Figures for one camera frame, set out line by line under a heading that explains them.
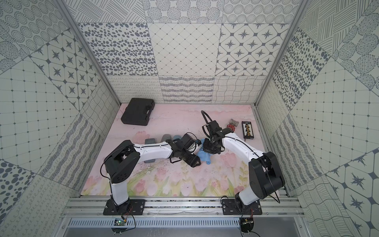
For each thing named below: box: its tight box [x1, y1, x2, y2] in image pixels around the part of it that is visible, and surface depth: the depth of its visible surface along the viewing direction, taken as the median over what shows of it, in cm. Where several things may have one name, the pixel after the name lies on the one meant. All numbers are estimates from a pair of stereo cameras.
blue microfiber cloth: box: [197, 138, 213, 165], surface depth 85 cm
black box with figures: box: [241, 120, 255, 140], surface depth 107 cm
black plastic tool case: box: [120, 97, 155, 126], surface depth 113 cm
